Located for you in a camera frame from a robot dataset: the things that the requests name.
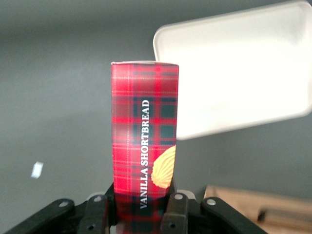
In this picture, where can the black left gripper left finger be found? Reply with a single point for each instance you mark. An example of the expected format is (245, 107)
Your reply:
(95, 214)

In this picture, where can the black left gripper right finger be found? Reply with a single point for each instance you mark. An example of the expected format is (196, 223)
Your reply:
(175, 212)

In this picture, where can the red tartan cookie box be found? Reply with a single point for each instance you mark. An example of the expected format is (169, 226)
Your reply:
(143, 136)

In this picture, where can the beige rectangular tray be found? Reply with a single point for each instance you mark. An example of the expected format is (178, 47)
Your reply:
(239, 73)

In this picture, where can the wooden drawer cabinet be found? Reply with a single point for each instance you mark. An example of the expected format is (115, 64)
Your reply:
(263, 209)

